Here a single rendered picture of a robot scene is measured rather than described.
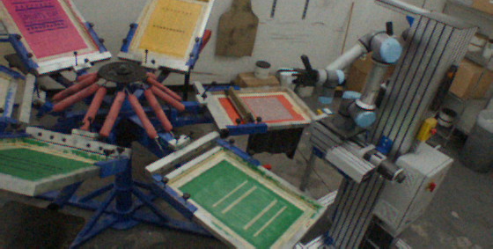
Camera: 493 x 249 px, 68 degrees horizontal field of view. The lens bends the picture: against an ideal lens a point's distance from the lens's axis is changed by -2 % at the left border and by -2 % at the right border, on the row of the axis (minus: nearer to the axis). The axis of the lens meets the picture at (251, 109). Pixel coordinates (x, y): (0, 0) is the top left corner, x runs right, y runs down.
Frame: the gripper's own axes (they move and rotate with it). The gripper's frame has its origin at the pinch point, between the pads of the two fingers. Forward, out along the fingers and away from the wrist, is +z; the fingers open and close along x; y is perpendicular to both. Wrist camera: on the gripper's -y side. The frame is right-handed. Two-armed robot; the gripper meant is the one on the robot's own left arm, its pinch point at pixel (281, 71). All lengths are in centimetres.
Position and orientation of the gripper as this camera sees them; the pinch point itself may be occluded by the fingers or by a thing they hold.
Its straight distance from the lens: 190.5
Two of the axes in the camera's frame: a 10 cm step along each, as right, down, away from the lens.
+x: -2.8, -4.0, 8.7
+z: -9.5, 0.0, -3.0
